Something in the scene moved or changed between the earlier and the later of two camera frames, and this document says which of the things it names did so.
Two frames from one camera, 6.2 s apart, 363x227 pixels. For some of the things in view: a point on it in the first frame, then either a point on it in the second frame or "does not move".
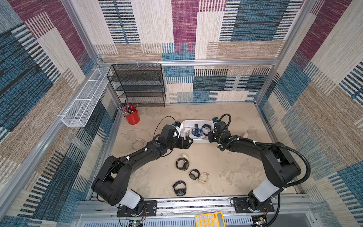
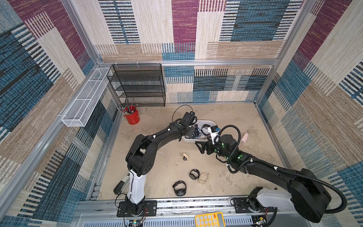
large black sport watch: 185,165 -> 196,132
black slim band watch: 194,174 does not move
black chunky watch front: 180,187 does not move
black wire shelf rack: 138,83 does not move
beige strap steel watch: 185,156 does not move
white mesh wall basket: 79,112 does not move
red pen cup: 132,115 does not move
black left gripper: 187,143 -> 191,135
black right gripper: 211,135 -> 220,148
